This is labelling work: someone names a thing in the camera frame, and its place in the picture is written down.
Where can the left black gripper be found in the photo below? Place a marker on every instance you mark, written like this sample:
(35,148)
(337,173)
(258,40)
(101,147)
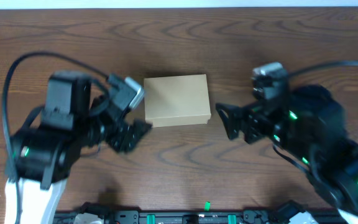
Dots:
(117,135)

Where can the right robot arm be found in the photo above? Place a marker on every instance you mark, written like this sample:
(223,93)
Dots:
(309,124)

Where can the small green clip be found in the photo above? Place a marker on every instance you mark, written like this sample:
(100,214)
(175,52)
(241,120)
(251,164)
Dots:
(207,206)

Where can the black mounting rail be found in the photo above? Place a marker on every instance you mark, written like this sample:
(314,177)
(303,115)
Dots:
(290,212)

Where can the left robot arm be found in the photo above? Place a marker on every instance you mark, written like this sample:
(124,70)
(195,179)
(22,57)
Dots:
(79,112)

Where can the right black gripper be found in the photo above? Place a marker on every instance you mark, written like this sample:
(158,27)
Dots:
(247,121)

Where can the cardboard box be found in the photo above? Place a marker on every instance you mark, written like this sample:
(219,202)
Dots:
(177,101)

